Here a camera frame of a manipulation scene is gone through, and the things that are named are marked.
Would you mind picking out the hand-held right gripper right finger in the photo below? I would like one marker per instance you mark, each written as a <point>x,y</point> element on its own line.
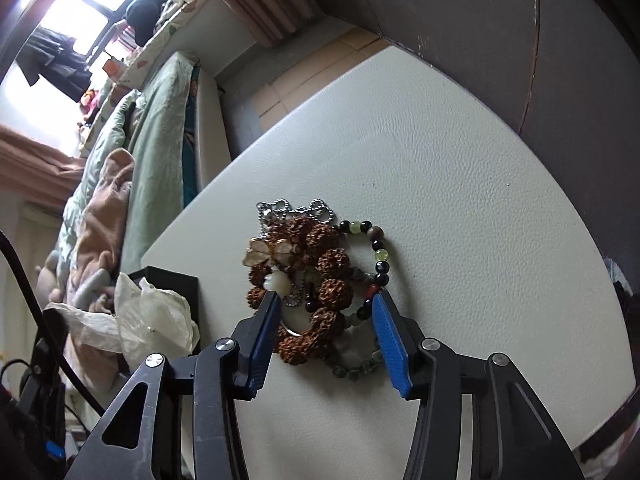
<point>392,345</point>

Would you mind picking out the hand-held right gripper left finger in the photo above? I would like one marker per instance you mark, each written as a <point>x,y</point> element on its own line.
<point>262,345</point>

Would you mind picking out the thin metal bangle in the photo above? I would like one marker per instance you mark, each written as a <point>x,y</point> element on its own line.
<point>292,332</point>

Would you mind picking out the white jade pendant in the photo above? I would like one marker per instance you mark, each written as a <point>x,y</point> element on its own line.
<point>277,284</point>

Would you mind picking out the beige flower pendant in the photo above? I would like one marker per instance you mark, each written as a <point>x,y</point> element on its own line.
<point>270,252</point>

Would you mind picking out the jewellery heap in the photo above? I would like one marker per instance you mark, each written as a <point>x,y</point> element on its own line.
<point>330,262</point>

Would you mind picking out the black jewelry box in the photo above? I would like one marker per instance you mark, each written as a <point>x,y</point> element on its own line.
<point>175,282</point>

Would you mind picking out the white plastic bag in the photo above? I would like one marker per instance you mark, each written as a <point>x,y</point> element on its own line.
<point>155,320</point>

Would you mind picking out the pink fleece blanket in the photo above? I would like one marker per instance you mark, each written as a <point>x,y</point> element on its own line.
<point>100,220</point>

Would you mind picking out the bed with green sheet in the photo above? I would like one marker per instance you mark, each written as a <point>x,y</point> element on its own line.
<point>160,160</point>

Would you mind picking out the stuffed toy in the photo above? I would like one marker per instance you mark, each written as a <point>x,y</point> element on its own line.
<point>50,280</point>

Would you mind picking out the black equipment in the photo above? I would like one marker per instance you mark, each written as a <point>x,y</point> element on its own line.
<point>45,410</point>

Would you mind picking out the pale green quilt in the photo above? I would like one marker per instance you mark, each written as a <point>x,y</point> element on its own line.
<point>110,140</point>

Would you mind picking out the flattened cardboard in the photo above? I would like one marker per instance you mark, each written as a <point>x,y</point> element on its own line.
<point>310,75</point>

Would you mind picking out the row of windowsill toys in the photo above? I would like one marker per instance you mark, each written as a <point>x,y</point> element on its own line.
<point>97,95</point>

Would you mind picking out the printed windowsill cushion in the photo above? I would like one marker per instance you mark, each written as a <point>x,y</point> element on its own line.
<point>165,35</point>

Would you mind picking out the dark grey wardrobe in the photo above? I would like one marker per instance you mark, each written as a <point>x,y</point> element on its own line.
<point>475,15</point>

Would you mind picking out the hanging dark clothes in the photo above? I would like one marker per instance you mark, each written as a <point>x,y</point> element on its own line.
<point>55,60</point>

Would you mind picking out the window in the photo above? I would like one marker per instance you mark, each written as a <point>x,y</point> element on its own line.
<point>65,15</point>

